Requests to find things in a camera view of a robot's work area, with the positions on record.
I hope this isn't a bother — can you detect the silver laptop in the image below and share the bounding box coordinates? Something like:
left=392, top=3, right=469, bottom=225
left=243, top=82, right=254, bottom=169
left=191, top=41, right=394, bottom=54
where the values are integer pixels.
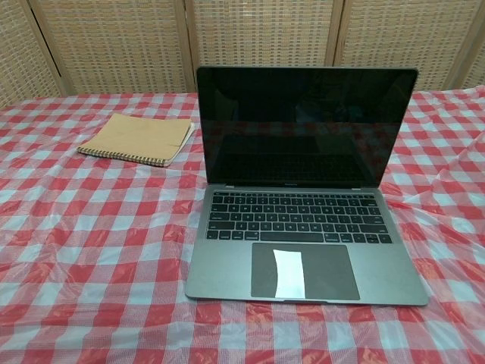
left=184, top=66, right=430, bottom=306

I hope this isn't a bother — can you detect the woven rattan folding screen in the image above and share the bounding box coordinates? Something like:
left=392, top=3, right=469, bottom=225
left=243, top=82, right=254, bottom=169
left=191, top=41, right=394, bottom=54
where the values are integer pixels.
left=0, top=0, right=485, bottom=100

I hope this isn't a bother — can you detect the brown spiral notebook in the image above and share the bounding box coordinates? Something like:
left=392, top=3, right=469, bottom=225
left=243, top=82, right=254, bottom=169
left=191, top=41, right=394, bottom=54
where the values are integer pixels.
left=77, top=114, right=196, bottom=168

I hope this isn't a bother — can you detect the red white checkered tablecloth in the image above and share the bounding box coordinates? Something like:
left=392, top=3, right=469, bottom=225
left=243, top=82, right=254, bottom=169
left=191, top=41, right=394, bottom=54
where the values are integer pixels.
left=0, top=89, right=485, bottom=364

